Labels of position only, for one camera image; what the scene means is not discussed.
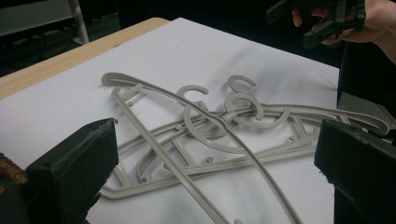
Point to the grey plastic clothes hanger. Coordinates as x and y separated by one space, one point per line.
191 87
367 119
112 79

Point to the white board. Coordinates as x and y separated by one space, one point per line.
186 56

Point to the brown woven basket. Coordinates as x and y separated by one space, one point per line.
11 169

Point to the white desk frame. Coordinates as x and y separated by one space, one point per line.
78 21

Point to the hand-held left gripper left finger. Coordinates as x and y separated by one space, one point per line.
71 174

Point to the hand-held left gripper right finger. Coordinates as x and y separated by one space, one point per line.
361 168

